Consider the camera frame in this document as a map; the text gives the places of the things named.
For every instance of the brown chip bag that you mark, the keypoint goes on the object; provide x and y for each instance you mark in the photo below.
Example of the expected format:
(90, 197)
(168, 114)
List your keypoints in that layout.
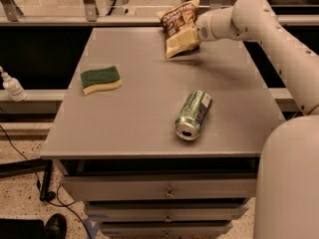
(178, 23)

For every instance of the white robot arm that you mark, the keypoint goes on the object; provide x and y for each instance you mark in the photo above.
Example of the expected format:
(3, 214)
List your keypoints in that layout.
(287, 183)

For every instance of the green soda can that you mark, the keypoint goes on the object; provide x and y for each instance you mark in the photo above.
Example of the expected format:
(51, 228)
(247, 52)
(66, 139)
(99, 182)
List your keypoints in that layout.
(188, 124)

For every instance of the grey drawer cabinet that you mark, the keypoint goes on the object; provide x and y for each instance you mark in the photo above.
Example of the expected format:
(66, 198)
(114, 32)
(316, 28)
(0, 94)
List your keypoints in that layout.
(130, 131)

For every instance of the green yellow sponge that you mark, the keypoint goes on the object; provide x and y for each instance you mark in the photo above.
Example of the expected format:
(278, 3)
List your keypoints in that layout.
(99, 80)

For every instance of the middle grey drawer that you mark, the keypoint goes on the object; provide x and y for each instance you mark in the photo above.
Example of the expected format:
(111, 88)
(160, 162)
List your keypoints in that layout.
(167, 213)

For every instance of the grey drawer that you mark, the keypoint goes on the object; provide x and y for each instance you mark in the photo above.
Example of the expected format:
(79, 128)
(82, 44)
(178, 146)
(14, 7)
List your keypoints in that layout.
(167, 213)
(140, 229)
(156, 187)

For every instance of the top grey drawer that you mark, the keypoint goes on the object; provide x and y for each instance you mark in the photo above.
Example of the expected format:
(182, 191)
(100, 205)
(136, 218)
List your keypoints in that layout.
(156, 187)

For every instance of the bottom grey drawer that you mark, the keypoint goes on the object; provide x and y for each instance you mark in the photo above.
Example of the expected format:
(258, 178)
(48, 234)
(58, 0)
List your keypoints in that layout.
(140, 229)

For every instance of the white spray bottle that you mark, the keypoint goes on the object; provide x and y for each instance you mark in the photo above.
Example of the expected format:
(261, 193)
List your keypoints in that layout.
(13, 87)

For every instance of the black shoe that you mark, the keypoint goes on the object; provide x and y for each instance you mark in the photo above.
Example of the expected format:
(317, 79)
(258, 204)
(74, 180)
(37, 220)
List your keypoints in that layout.
(56, 227)

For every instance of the black desk leg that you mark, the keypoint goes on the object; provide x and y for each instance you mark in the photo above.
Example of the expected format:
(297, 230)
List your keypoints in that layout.
(32, 166)

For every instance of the metal window railing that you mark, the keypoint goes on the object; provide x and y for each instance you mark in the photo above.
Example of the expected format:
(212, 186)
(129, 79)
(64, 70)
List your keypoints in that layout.
(107, 12)

